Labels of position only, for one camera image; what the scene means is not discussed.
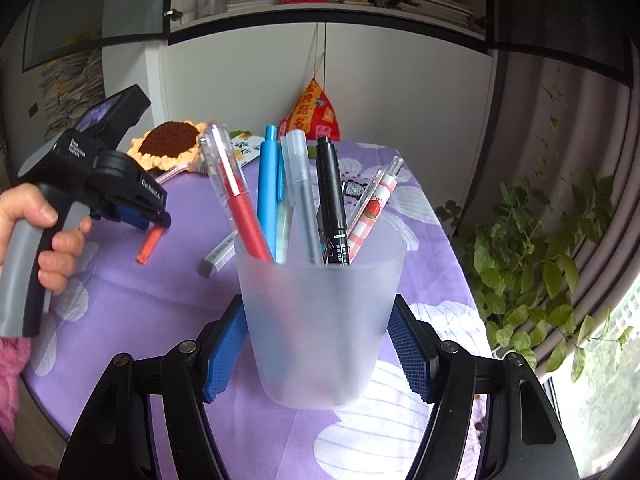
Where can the tall stack of papers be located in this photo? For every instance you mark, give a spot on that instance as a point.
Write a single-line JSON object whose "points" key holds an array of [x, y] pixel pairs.
{"points": [[75, 85]]}

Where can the purple floral tablecloth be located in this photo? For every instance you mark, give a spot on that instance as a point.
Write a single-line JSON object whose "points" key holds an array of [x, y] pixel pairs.
{"points": [[150, 310]]}

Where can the red pen with clear cap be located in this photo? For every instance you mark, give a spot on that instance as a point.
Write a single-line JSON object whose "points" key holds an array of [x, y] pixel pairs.
{"points": [[245, 220]]}

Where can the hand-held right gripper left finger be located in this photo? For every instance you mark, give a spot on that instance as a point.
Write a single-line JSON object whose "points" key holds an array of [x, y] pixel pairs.
{"points": [[222, 360]]}

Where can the crochet sunflower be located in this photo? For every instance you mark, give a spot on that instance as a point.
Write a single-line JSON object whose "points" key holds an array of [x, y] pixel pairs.
{"points": [[170, 140]]}

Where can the frosted plastic cup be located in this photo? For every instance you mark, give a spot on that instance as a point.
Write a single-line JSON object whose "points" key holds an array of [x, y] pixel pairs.
{"points": [[320, 340]]}

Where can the green leafy plant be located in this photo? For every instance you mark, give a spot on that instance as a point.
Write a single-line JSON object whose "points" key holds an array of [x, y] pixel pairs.
{"points": [[520, 280]]}

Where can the pink checkered pen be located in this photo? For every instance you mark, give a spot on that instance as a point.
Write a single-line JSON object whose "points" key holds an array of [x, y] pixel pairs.
{"points": [[370, 215]]}

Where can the white grey eraser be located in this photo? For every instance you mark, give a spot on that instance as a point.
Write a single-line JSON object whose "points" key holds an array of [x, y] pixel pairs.
{"points": [[215, 260]]}

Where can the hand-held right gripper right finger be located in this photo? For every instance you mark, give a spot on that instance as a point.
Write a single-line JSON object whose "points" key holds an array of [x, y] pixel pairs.
{"points": [[412, 360]]}

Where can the red pyramid-shaped hanging bag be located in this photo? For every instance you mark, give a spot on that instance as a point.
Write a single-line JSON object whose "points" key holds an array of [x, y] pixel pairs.
{"points": [[315, 110]]}

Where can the grey curtain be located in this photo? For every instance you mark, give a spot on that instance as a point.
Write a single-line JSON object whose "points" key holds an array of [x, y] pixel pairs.
{"points": [[590, 125]]}

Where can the window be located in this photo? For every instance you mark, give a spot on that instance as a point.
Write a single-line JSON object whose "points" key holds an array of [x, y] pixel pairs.
{"points": [[600, 400]]}

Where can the grey translucent pen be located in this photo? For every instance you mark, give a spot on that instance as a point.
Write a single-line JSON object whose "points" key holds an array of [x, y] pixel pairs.
{"points": [[302, 195]]}

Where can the black marker pen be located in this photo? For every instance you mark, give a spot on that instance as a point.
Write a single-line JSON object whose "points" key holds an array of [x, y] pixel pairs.
{"points": [[330, 195]]}

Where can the blue pen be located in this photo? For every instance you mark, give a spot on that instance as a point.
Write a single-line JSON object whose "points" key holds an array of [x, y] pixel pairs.
{"points": [[267, 185]]}

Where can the white cabinet with shelf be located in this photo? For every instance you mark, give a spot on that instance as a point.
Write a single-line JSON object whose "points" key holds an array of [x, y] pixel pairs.
{"points": [[240, 75]]}

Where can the dark glass cabinet door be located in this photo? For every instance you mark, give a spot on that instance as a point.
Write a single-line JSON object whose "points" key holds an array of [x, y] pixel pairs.
{"points": [[100, 5]]}

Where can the person's left hand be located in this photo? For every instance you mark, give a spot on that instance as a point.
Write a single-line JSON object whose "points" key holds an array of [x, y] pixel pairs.
{"points": [[22, 205]]}

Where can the orange marker pen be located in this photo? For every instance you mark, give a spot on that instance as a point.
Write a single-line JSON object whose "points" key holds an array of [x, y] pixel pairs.
{"points": [[149, 247]]}

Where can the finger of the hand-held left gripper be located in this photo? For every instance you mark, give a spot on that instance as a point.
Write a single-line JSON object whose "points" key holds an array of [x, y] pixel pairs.
{"points": [[132, 217]]}

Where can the paper tag with sunflower print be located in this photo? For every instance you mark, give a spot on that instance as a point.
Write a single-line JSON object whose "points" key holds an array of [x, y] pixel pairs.
{"points": [[247, 152]]}

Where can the stack of magazines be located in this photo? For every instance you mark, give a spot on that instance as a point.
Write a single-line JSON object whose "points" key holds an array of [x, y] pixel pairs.
{"points": [[435, 7]]}

